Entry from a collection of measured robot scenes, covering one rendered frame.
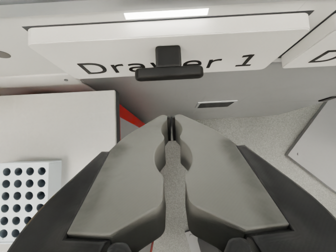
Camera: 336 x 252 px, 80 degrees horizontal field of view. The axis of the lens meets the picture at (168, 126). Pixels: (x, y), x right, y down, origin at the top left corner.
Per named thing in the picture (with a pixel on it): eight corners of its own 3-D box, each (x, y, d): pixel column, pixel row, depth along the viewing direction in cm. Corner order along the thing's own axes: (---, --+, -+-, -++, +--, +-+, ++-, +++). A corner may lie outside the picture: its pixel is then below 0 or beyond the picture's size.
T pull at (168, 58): (202, 79, 23) (204, 74, 21) (136, 82, 23) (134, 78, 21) (200, 48, 23) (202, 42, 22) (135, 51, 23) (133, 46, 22)
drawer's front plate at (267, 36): (263, 69, 31) (313, 28, 20) (75, 79, 31) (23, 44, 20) (262, 58, 31) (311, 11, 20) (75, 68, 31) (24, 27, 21)
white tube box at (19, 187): (60, 233, 35) (46, 243, 31) (11, 233, 35) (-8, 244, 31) (61, 160, 36) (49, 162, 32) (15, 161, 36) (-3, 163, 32)
